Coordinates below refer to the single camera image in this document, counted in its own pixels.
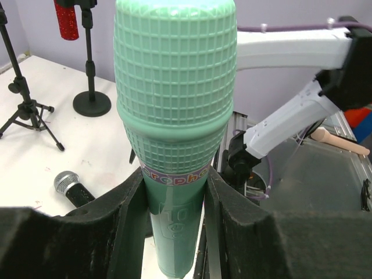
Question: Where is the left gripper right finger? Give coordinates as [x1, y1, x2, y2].
[205, 170, 371, 278]

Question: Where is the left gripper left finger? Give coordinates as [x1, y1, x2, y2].
[1, 169, 148, 278]

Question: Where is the black glitter microphone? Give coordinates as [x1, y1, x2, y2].
[53, 171, 95, 208]

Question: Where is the black round-base mic stand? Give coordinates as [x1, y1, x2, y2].
[63, 1, 112, 117]

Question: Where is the black tripod shock-mount stand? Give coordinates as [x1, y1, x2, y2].
[1, 5, 65, 152]

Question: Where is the teal plastic microphone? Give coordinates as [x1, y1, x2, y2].
[113, 1, 237, 278]

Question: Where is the red glitter microphone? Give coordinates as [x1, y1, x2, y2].
[54, 1, 79, 41]

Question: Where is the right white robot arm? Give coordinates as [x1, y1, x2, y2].
[234, 13, 336, 123]

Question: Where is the wooden pin on tray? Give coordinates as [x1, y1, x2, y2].
[310, 127, 370, 156]

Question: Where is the aluminium extrusion frame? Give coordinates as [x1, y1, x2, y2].
[212, 112, 250, 183]

